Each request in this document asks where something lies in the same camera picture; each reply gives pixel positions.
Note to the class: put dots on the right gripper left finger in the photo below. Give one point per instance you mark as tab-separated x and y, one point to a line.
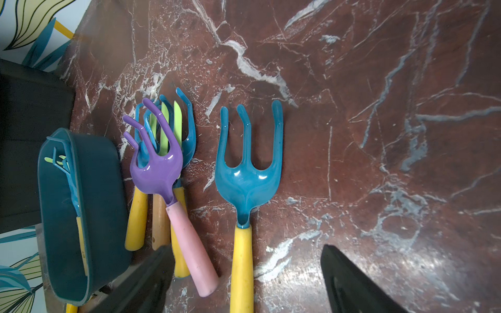
145	290

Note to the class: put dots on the yellow black toolbox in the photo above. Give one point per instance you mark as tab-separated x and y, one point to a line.
33	105

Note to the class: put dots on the green rake yellow handle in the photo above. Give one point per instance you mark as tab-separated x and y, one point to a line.
188	147

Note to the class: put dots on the teal plastic storage box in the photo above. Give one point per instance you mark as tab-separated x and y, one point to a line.
103	205

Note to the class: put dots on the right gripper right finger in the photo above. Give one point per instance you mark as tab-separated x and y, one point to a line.
349	289

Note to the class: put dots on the teal fork yellow handle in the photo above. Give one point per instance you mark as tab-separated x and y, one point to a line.
246	187

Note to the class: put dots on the purple rake pink handle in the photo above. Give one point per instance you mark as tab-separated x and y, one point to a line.
158	177

